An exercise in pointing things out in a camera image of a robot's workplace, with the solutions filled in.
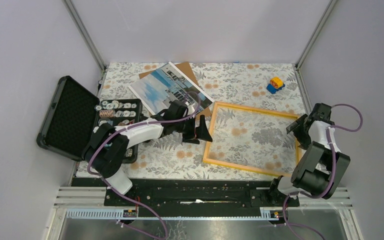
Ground brown cardboard backing board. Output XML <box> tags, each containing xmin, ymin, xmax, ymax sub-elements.
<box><xmin>138</xmin><ymin>61</ymin><xmax>213</xmax><ymax>118</ymax></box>

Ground left aluminium corner post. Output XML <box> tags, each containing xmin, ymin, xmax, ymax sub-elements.
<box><xmin>62</xmin><ymin>0</ymin><xmax>107</xmax><ymax>72</ymax></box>

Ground floral patterned table mat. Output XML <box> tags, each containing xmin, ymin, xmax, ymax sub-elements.
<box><xmin>75</xmin><ymin>62</ymin><xmax>325</xmax><ymax>182</ymax></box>

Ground right aluminium corner post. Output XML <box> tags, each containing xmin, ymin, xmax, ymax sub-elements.
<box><xmin>295</xmin><ymin>0</ymin><xmax>338</xmax><ymax>71</ymax></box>

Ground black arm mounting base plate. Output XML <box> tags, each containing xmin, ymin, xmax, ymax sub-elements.
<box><xmin>72</xmin><ymin>178</ymin><xmax>286</xmax><ymax>219</ymax></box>

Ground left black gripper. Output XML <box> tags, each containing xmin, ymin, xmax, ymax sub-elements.
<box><xmin>174</xmin><ymin>114</ymin><xmax>213</xmax><ymax>144</ymax></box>

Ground black poker chip case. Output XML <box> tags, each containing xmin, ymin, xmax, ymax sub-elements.
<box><xmin>36</xmin><ymin>75</ymin><xmax>145</xmax><ymax>162</ymax></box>

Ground aluminium rail front frame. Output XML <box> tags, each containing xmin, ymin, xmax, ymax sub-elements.
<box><xmin>54</xmin><ymin>186</ymin><xmax>363</xmax><ymax>240</ymax></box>

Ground printed building photo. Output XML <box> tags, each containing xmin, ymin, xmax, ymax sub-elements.
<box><xmin>128</xmin><ymin>61</ymin><xmax>215</xmax><ymax>117</ymax></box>

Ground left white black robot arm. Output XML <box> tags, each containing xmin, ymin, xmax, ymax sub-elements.
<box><xmin>81</xmin><ymin>100</ymin><xmax>213</xmax><ymax>206</ymax></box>

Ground yellow wooden picture frame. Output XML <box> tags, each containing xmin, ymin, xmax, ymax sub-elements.
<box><xmin>202</xmin><ymin>101</ymin><xmax>302</xmax><ymax>177</ymax></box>

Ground aluminium corner post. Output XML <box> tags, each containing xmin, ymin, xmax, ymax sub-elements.
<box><xmin>295</xmin><ymin>0</ymin><xmax>338</xmax><ymax>71</ymax></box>
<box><xmin>62</xmin><ymin>0</ymin><xmax>107</xmax><ymax>72</ymax></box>

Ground yellow blue toy car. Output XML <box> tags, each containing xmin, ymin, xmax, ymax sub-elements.
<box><xmin>266</xmin><ymin>76</ymin><xmax>286</xmax><ymax>94</ymax></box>

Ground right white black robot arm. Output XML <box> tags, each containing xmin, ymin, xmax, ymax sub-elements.
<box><xmin>266</xmin><ymin>103</ymin><xmax>351</xmax><ymax>206</ymax></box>

